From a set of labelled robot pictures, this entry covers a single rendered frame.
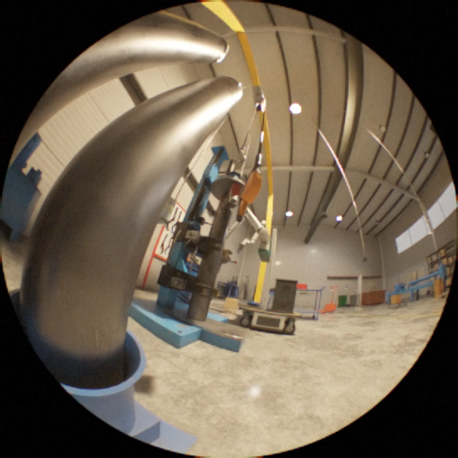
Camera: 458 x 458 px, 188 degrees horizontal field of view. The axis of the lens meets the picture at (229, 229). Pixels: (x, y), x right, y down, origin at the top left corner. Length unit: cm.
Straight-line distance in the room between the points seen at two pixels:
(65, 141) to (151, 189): 273
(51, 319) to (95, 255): 10
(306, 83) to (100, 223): 709
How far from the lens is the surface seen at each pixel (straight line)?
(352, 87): 574
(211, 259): 146
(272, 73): 673
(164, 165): 23
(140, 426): 45
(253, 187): 72
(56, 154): 280
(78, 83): 31
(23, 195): 199
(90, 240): 17
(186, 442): 59
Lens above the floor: 55
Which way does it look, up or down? 24 degrees up
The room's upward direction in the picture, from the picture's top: 14 degrees clockwise
